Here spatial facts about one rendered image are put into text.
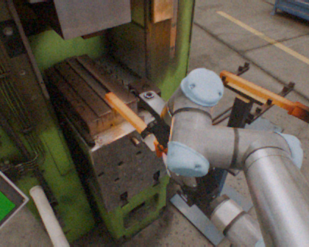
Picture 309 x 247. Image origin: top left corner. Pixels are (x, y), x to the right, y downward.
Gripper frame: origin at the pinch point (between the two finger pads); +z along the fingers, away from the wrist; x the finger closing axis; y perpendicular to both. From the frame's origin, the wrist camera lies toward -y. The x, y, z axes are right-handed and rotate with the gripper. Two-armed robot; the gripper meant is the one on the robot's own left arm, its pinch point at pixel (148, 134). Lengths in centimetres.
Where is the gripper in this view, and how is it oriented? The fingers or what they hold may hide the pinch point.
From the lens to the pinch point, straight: 76.3
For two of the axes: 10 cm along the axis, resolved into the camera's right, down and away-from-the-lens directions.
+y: 5.2, 8.4, -1.5
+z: -2.9, 3.4, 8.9
